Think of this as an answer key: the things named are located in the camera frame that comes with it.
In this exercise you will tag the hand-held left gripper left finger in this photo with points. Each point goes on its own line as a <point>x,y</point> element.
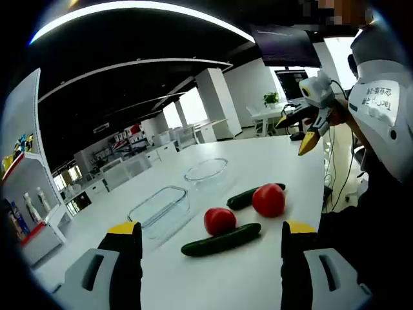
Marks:
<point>126,258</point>

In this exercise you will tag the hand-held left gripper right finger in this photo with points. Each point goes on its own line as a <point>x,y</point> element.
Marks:
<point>297,264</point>

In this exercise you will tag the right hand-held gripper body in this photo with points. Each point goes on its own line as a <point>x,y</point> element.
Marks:
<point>317,92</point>

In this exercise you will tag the rectangular glass storage container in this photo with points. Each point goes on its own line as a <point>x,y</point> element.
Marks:
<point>161,211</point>

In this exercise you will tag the large red tomato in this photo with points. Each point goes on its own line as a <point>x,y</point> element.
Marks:
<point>268,200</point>

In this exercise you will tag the green cucumber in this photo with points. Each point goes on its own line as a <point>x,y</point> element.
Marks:
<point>219,242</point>
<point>238,200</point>

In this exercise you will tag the small red tomato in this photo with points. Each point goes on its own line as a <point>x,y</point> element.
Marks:
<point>219,221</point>

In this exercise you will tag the round glass storage container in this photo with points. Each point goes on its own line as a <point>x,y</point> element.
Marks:
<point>206,176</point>

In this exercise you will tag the person's right hand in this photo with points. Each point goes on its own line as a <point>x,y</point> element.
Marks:
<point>339,113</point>

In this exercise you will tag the computer monitor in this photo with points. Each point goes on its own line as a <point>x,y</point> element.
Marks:
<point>292,84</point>

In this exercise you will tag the white background desk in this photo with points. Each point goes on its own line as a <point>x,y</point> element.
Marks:
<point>267,117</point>

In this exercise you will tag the potted green plant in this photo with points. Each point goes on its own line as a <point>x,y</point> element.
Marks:
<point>271,98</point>

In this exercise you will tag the dark ceiling-hung screen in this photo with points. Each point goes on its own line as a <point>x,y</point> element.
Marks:
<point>285,45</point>

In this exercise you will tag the white chest-worn device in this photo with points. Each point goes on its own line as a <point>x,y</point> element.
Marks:
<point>377,129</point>

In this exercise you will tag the white table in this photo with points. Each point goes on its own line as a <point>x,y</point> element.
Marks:
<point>226,284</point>

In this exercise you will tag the person's dark clothed torso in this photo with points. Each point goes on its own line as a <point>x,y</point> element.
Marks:
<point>371,242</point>

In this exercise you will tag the white square pillar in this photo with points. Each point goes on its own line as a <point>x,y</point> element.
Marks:
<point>216,103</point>

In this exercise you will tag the white bottle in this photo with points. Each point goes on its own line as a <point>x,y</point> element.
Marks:
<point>29,208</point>
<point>43,199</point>

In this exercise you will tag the blue bottle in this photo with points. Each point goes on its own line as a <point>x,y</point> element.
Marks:
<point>15,221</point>

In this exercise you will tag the display shelf of red boxes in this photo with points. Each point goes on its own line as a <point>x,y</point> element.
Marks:
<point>129,139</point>

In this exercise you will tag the white display shelf rack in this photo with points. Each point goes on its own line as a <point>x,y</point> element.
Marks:
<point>35,161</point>

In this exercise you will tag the ceiling air conditioner unit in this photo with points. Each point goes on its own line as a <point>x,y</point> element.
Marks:
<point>101,128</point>

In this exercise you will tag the colourful snack packets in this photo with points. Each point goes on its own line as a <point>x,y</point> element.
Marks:
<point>22,143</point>

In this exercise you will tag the curved ceiling light strip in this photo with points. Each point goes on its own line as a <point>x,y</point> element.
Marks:
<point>135,14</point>

